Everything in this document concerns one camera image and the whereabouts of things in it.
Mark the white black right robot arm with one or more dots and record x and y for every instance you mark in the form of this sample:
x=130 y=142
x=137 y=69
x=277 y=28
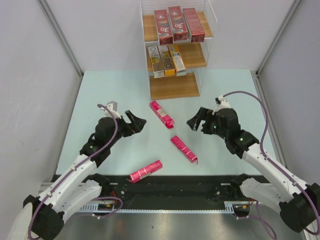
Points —
x=297 y=202

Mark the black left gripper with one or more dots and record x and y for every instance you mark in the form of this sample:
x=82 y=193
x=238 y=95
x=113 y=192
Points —
x=131 y=129

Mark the dark red toothpaste box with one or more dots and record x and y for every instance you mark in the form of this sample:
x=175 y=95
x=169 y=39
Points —
x=196 y=33

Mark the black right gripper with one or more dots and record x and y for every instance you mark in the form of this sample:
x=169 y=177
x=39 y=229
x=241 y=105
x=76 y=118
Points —
x=203 y=114

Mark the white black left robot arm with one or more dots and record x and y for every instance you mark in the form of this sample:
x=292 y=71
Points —
x=80 y=183

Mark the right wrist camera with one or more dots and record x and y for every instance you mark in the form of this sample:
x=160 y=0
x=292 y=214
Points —
x=221 y=103

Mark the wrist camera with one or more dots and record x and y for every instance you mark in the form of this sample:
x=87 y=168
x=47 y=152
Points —
x=221 y=103
x=110 y=109

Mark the orange toothpaste box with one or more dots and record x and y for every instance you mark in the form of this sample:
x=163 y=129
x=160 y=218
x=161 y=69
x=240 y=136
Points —
x=156 y=62
x=176 y=57

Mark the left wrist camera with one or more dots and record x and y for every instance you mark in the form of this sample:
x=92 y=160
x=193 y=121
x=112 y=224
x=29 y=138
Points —
x=110 y=109

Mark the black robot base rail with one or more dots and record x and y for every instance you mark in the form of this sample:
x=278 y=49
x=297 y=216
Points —
x=159 y=187

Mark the white slotted cable duct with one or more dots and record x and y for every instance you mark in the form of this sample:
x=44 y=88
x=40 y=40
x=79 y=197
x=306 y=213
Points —
x=170 y=205

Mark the gold silver toothpaste box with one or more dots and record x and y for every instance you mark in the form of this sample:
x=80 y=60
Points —
x=167 y=62

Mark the pink toothpaste box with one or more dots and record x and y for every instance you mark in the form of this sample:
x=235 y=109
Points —
x=187 y=152
x=145 y=171
x=162 y=114

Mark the red silver 3D toothpaste box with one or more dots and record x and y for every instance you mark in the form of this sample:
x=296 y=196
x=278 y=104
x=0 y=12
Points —
x=179 y=28

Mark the clear acrylic wooden shelf unit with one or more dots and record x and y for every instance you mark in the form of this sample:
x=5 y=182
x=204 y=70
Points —
x=195 y=55

